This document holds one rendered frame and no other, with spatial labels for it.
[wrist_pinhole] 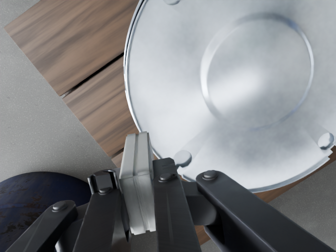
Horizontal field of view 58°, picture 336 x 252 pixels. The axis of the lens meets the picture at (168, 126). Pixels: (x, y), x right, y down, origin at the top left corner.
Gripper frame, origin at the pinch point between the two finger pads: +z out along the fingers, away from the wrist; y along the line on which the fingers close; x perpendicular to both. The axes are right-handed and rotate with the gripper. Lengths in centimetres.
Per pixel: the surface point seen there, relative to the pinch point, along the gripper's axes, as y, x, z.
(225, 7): 10.5, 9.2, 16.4
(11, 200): -30, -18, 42
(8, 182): -35, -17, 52
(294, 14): 17.9, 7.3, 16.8
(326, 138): 22.0, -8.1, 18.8
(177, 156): 3.1, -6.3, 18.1
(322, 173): 44, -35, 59
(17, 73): -27, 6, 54
